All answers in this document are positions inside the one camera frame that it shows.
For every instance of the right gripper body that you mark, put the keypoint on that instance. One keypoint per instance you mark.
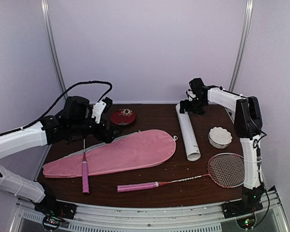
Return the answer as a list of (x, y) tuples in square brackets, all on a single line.
[(197, 106)]

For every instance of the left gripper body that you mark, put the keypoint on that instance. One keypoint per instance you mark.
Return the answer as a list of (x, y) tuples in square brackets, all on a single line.
[(100, 133)]

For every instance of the white shuttlecock tube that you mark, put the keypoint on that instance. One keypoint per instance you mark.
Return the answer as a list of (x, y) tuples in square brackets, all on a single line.
[(188, 135)]

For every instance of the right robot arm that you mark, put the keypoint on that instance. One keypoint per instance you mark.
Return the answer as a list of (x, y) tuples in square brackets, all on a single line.
[(247, 126)]

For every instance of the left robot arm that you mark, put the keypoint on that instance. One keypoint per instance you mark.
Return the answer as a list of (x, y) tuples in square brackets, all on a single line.
[(77, 119)]

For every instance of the red floral dish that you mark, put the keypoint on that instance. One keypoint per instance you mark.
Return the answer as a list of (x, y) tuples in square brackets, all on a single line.
[(123, 117)]

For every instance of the white scalloped bowl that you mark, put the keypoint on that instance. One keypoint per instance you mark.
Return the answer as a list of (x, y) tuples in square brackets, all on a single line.
[(219, 137)]

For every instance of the pink racket bag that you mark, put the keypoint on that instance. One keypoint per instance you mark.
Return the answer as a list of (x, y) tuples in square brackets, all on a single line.
[(138, 150)]

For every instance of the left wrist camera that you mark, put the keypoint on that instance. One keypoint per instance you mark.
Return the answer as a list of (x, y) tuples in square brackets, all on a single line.
[(97, 111)]

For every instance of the left pink-handled badminton racket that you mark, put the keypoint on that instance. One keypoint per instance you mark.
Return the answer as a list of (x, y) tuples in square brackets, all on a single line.
[(85, 183)]

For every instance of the pink-handled badminton racket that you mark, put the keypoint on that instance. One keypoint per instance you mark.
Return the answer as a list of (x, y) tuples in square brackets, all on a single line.
[(227, 170), (85, 183)]

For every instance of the right pink-handled badminton racket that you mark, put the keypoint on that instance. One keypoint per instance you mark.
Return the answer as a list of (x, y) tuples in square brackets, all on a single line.
[(227, 170)]

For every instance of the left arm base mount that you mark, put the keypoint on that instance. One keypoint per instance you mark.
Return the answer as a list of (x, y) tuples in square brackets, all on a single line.
[(55, 212)]

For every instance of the right aluminium corner post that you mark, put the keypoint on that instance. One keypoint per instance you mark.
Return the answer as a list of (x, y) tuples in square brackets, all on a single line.
[(243, 42)]

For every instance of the aluminium corner post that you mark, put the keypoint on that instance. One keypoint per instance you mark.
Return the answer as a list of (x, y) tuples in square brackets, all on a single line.
[(243, 42), (51, 41)]

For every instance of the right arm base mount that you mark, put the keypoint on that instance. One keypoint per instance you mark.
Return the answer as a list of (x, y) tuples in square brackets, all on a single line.
[(244, 210)]

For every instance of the front aluminium rail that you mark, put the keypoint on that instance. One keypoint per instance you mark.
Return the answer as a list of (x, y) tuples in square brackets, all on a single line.
[(201, 218)]

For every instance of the left aluminium corner post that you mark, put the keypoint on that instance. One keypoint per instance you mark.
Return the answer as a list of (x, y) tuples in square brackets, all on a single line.
[(51, 41)]

